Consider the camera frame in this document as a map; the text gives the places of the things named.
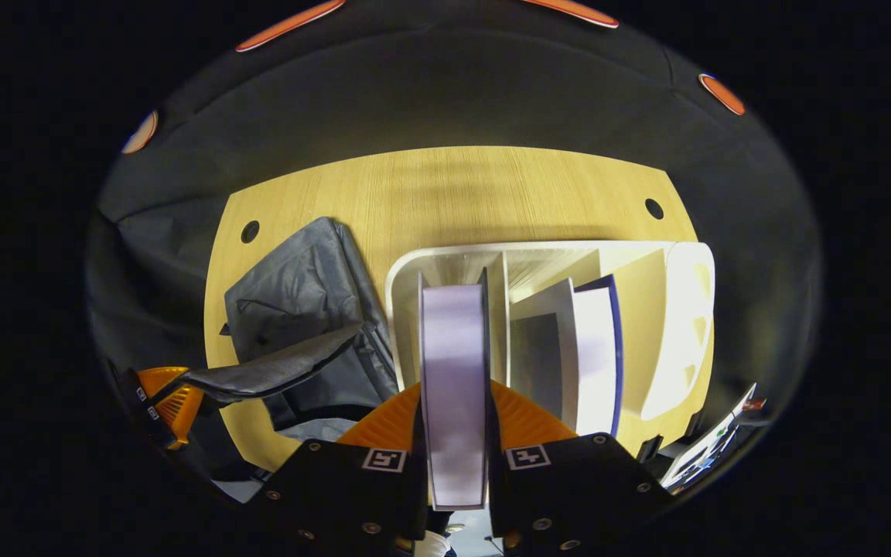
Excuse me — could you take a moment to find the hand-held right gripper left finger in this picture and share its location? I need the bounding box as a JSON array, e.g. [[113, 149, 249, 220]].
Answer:
[[248, 381, 429, 554]]

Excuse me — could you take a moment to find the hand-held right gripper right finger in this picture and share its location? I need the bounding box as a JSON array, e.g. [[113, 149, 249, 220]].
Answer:
[[486, 379, 674, 554]]

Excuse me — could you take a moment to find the blue cover book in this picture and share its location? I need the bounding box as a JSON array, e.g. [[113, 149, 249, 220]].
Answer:
[[509, 274, 624, 438]]

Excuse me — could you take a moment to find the black cover book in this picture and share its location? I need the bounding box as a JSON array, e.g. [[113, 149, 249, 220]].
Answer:
[[417, 268, 493, 511]]

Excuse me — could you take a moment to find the grey schoolbag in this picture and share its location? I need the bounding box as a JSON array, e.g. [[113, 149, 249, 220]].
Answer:
[[183, 217, 401, 446]]

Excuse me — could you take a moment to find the white bookshelf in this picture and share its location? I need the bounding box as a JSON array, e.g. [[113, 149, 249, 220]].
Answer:
[[384, 240, 717, 457]]

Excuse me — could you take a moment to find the white side desk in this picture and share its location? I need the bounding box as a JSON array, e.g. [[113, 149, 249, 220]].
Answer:
[[661, 383, 760, 490]]

